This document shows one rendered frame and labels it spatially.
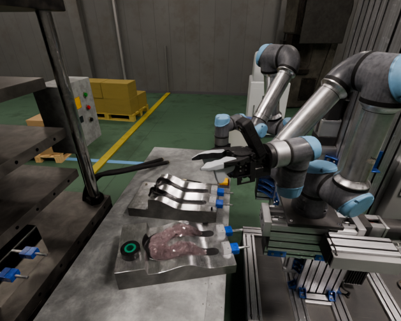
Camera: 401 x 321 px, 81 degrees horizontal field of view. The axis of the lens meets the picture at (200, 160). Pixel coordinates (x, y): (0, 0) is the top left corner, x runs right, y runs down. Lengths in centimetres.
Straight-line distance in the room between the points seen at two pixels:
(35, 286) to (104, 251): 29
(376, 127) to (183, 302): 91
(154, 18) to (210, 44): 160
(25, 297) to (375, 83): 145
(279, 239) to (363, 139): 58
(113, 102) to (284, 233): 462
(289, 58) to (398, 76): 59
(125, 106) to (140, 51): 268
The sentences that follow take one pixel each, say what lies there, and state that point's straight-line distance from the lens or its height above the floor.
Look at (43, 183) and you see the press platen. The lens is 147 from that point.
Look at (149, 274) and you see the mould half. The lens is 108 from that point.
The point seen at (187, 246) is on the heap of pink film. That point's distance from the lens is 109.
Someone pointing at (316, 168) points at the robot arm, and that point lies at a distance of 102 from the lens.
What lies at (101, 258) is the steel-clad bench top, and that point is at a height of 80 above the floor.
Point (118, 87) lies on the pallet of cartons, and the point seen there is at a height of 70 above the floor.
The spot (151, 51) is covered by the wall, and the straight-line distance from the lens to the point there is 742.
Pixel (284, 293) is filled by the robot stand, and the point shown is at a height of 21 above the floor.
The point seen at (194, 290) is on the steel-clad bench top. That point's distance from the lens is 111.
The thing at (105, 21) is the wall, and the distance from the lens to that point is 784.
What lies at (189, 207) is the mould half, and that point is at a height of 88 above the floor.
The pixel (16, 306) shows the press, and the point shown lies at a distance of 131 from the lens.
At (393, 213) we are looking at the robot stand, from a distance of 146.
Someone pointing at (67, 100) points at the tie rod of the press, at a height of 143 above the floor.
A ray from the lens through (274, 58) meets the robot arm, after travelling 132.
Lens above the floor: 174
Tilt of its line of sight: 30 degrees down
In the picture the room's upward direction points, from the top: straight up
